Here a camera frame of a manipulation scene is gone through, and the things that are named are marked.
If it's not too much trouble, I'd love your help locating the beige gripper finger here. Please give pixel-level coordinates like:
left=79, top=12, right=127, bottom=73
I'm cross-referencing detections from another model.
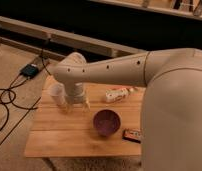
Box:
left=83, top=101, right=90, bottom=111
left=64, top=104, right=73, bottom=113

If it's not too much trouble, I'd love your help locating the beige cylindrical gripper body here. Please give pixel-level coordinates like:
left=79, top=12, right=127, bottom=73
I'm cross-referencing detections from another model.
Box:
left=65, top=83, right=86, bottom=104

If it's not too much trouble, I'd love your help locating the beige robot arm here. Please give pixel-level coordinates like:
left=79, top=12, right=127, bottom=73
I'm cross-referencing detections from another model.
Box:
left=53, top=48, right=202, bottom=171

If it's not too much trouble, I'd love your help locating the white paper cup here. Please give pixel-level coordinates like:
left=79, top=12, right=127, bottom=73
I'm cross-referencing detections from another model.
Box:
left=48, top=83, right=65, bottom=106

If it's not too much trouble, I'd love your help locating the purple bowl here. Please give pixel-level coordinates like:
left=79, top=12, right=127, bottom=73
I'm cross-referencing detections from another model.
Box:
left=93, top=109, right=121, bottom=137

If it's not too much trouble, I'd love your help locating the wooden table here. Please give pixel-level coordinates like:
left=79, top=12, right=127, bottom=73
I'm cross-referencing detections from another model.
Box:
left=25, top=76, right=144, bottom=157

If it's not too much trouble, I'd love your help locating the black power adapter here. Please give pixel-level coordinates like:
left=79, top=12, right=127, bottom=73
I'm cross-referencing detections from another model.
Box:
left=20, top=64, right=39, bottom=79

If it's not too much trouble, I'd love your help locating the black orange candy box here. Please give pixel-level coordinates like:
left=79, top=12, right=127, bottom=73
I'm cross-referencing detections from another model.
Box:
left=123, top=129, right=141, bottom=143

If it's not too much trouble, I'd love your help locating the long wooden beam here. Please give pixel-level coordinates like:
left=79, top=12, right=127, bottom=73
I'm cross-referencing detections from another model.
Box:
left=0, top=16, right=144, bottom=57

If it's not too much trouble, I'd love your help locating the black floor cable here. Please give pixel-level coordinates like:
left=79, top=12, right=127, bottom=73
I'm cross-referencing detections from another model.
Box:
left=0, top=39, right=52, bottom=153

